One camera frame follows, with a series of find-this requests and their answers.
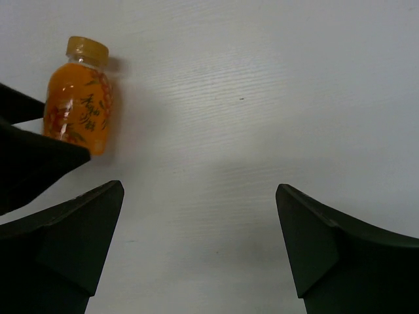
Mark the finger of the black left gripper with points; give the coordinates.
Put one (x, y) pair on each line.
(17, 107)
(31, 163)

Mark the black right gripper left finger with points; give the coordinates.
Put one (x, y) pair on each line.
(52, 260)

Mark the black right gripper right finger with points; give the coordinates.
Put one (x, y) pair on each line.
(341, 264)

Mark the orange plastic bottle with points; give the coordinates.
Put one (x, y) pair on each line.
(79, 97)

